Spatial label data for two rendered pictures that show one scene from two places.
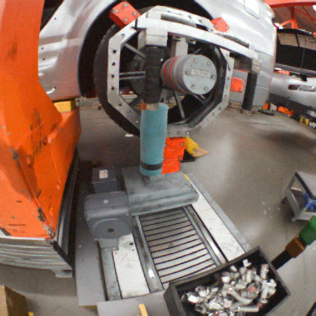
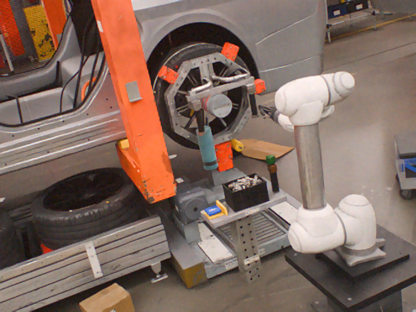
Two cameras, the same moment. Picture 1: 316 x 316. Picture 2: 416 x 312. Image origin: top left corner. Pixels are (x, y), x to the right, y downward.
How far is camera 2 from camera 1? 2.72 m
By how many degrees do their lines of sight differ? 8
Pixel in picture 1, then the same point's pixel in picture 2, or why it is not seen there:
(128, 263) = (213, 245)
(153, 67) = (199, 118)
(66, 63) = not seen: hidden behind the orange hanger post
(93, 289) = (190, 258)
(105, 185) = (183, 186)
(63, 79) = not seen: hidden behind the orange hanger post
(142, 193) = (210, 196)
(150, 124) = (203, 140)
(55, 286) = (153, 288)
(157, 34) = (197, 104)
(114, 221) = (197, 199)
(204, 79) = (224, 108)
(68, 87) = not seen: hidden behind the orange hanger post
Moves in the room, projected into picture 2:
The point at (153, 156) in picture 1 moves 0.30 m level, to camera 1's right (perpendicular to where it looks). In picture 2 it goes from (210, 156) to (259, 147)
